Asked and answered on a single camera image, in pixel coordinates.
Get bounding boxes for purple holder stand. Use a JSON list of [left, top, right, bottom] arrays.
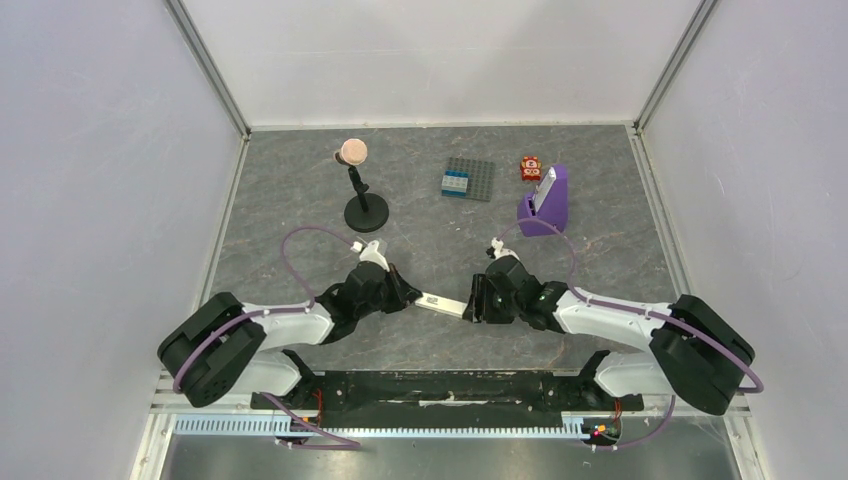
[[517, 164, 569, 237]]

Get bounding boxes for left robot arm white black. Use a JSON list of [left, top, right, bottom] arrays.
[[157, 261, 423, 409]]

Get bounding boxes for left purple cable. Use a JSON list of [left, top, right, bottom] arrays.
[[172, 226, 364, 452]]

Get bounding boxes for white remote control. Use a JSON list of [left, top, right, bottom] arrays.
[[415, 292, 467, 318]]

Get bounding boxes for black stand with pink ball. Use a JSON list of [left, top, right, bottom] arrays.
[[334, 138, 390, 233]]

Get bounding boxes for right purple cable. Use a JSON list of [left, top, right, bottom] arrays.
[[493, 218, 765, 452]]

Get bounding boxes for white cable duct strip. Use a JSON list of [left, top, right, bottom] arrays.
[[174, 414, 590, 441]]

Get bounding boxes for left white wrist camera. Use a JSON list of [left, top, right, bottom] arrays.
[[350, 239, 390, 272]]

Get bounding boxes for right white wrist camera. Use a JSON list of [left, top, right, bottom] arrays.
[[486, 238, 520, 260]]

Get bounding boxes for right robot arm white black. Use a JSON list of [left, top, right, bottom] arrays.
[[462, 256, 755, 416]]

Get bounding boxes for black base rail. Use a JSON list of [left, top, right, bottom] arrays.
[[278, 370, 644, 429]]

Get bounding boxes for grey lego baseplate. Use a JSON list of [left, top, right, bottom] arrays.
[[444, 157, 496, 202]]

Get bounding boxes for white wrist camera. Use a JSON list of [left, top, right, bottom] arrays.
[[350, 239, 390, 272], [486, 238, 520, 260]]

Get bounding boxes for blue white lego bricks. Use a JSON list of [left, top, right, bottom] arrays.
[[441, 170, 469, 197]]

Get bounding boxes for red toy figure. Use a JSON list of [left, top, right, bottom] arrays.
[[520, 156, 542, 182]]

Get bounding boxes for white device in holder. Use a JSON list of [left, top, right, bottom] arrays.
[[533, 166, 558, 211]]

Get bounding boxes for purple cable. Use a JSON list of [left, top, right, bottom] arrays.
[[172, 226, 364, 452], [493, 218, 765, 452]]

